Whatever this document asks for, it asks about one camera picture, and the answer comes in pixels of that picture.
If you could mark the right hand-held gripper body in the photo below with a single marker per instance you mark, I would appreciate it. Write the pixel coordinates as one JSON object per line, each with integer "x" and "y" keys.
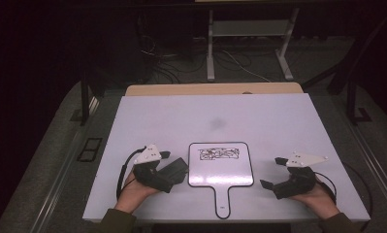
{"x": 299, "y": 183}

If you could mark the metal floor rail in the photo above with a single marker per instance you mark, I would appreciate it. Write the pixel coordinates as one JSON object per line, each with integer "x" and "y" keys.
{"x": 380, "y": 174}
{"x": 57, "y": 184}

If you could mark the person's left hand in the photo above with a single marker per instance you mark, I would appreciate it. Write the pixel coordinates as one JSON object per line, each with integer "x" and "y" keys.
{"x": 133, "y": 194}

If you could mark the black whiteboard eraser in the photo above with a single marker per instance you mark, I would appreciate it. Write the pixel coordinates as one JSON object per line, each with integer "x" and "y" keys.
{"x": 176, "y": 168}

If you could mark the black metal stand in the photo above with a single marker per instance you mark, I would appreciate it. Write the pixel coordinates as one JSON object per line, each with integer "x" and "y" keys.
{"x": 352, "y": 97}

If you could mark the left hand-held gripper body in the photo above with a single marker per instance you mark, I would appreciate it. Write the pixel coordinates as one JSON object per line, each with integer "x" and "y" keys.
{"x": 147, "y": 174}

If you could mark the white metal stand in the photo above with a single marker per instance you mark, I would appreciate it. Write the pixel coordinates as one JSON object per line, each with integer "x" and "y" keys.
{"x": 210, "y": 55}

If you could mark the light wooden table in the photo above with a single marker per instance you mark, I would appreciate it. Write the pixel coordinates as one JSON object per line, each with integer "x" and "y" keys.
{"x": 197, "y": 89}

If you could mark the small handheld whiteboard paddle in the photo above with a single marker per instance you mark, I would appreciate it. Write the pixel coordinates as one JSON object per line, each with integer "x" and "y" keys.
{"x": 221, "y": 171}

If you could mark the black floor socket frame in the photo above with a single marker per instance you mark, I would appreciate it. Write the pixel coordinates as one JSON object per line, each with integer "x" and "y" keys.
{"x": 90, "y": 149}

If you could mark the person's right hand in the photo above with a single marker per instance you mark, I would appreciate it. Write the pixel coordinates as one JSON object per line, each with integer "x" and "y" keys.
{"x": 322, "y": 202}

